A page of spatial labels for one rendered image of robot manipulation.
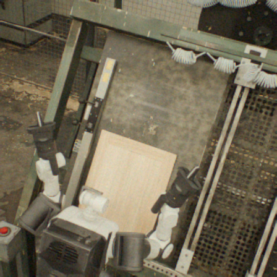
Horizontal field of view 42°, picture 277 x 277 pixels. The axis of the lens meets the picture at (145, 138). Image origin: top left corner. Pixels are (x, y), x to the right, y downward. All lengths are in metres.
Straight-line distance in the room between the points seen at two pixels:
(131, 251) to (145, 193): 0.54
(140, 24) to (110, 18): 0.16
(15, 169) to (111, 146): 1.94
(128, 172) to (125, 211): 0.21
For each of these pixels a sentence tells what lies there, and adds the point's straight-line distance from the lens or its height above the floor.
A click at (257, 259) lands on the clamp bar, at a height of 1.10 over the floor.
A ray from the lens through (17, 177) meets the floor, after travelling 3.70.
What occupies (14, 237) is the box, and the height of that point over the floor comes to 0.92.
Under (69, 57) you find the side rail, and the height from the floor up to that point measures 1.66.
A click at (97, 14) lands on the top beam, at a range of 2.02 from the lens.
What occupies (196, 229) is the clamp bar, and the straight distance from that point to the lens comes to 1.92.
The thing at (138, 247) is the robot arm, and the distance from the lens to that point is 1.50.
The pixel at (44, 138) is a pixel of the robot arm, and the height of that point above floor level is 1.54.
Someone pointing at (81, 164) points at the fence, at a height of 1.20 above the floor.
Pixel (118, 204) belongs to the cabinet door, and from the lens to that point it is 2.02.
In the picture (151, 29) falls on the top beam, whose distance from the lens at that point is 1.92.
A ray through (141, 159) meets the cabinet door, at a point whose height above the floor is 1.29.
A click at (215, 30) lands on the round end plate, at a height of 1.80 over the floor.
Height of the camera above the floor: 2.56
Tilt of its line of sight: 37 degrees down
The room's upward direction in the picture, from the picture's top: 10 degrees clockwise
